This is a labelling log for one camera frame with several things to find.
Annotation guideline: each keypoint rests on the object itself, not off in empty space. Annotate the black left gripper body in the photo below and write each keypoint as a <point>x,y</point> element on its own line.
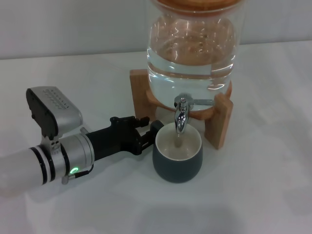
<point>112,141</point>

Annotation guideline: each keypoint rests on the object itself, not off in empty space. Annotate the glass water dispenser jar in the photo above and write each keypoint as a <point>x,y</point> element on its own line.
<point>190,61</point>

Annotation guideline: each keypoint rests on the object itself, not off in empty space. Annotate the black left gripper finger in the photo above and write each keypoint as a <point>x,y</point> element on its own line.
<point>129,120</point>
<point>148,139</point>

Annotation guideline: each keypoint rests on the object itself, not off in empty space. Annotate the black ceramic cup white inside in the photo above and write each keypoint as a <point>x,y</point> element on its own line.
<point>178,165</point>

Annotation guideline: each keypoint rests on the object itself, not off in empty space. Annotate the chrome faucet with lever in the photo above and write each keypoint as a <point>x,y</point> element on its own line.
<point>181,119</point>

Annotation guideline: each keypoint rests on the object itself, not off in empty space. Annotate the wooden dispenser stand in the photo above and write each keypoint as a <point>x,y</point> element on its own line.
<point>140,97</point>

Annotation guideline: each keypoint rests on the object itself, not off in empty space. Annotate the wooden jar lid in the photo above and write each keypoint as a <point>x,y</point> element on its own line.
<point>195,4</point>

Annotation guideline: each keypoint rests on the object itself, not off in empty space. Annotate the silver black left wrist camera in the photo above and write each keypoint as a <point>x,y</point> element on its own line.
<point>53,109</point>

